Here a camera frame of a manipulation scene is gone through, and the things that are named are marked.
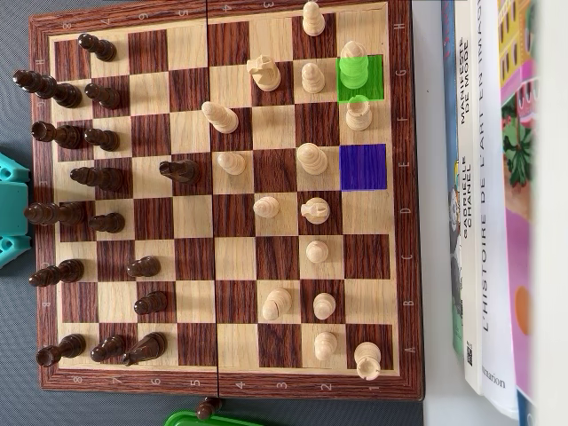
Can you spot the dark wooden rook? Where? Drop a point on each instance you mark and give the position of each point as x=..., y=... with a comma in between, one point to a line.
x=62, y=135
x=64, y=348

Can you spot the thin blue illustrated book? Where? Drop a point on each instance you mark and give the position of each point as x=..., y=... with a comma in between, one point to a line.
x=449, y=111

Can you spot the teal robot base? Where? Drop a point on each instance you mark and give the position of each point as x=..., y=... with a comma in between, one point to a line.
x=11, y=248

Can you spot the white Gabrielle Chanel book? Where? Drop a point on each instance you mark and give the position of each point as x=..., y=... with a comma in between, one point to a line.
x=466, y=142

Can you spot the white art history book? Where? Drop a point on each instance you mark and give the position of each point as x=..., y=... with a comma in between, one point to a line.
x=497, y=266

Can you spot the dark pawn centre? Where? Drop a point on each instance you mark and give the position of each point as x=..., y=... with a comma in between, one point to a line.
x=182, y=171

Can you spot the green plastic container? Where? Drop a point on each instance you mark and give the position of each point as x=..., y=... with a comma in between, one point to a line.
x=191, y=420

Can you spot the light wooden pawn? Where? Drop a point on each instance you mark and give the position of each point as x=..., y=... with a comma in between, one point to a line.
x=324, y=305
x=317, y=252
x=325, y=345
x=313, y=22
x=313, y=80
x=266, y=207
x=233, y=164

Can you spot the pink colourful book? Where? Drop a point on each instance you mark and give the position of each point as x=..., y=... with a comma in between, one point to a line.
x=517, y=248

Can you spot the light wooden queen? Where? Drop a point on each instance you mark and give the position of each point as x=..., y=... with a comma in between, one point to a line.
x=313, y=160

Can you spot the dark wooden queen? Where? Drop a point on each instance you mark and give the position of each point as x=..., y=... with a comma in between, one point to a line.
x=55, y=214

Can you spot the light wooden king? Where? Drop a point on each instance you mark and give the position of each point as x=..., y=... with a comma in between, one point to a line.
x=354, y=71

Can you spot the light wooden knight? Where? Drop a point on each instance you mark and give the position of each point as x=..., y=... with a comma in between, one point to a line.
x=266, y=75
x=316, y=210

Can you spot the light wooden bishop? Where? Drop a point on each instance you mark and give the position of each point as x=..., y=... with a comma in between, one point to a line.
x=276, y=304
x=222, y=119

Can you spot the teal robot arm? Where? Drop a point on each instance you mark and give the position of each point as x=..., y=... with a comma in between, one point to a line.
x=13, y=208

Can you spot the dark wooden king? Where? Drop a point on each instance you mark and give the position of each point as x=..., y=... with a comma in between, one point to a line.
x=53, y=90

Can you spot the dark wooden bishop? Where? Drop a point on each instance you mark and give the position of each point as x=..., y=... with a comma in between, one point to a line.
x=60, y=272
x=100, y=178

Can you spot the wooden chessboard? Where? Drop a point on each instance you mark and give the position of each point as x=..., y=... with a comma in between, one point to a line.
x=195, y=257

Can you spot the light wooden rook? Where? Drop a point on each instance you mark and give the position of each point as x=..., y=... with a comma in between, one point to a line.
x=367, y=359
x=358, y=116

